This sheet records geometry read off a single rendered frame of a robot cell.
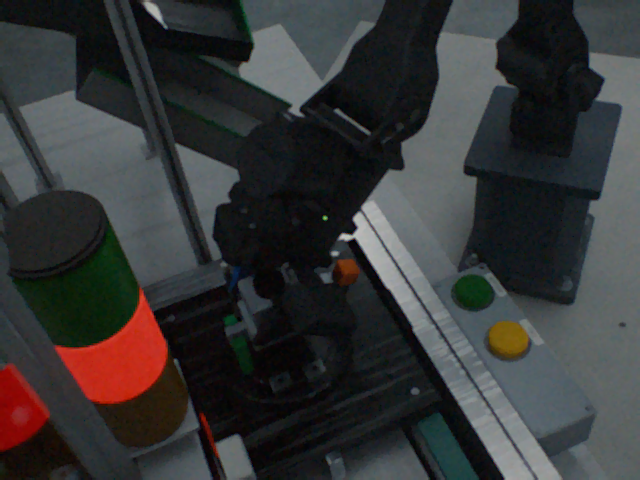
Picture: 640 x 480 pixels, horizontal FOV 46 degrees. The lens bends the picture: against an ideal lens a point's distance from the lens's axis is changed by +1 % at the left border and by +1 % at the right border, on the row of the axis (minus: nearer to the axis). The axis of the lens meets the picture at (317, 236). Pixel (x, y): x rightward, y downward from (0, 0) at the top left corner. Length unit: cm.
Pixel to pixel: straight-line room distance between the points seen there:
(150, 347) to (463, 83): 97
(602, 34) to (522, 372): 225
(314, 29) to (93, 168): 187
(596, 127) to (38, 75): 251
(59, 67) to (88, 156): 188
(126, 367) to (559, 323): 67
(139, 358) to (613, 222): 81
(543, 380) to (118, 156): 75
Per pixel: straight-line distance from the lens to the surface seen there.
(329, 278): 74
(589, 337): 97
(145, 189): 118
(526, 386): 80
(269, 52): 139
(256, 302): 71
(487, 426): 77
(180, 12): 85
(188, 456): 46
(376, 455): 81
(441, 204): 108
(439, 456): 77
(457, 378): 80
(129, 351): 38
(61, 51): 323
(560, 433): 79
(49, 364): 39
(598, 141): 89
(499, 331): 82
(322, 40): 295
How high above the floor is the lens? 164
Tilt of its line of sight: 48 degrees down
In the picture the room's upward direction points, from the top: 9 degrees counter-clockwise
